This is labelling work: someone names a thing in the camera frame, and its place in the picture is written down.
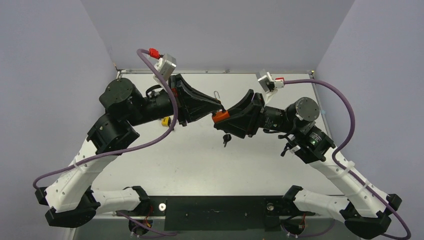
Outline orange padlock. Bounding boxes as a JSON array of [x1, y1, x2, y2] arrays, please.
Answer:
[[211, 108, 230, 124]]

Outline yellow padlock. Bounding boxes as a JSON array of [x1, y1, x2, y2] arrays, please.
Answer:
[[161, 116, 173, 128]]

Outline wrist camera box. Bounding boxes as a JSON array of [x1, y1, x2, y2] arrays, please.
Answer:
[[154, 53, 177, 82], [255, 69, 285, 101]]

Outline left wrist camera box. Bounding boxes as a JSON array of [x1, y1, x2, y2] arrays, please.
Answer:
[[154, 53, 177, 82]]

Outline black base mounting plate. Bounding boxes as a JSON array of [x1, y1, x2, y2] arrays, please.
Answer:
[[131, 195, 305, 231]]

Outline black keys of orange padlock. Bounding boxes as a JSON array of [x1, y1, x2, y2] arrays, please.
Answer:
[[222, 133, 232, 147]]

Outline brass padlock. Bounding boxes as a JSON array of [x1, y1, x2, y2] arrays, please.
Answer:
[[213, 90, 221, 101]]

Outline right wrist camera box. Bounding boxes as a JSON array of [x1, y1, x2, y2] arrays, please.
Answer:
[[255, 69, 285, 101]]

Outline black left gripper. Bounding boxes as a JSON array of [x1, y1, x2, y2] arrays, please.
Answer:
[[132, 76, 226, 127]]

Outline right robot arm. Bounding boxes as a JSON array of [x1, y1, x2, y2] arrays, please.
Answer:
[[212, 90, 401, 240]]

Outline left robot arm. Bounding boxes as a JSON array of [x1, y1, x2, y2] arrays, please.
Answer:
[[35, 74, 223, 228]]

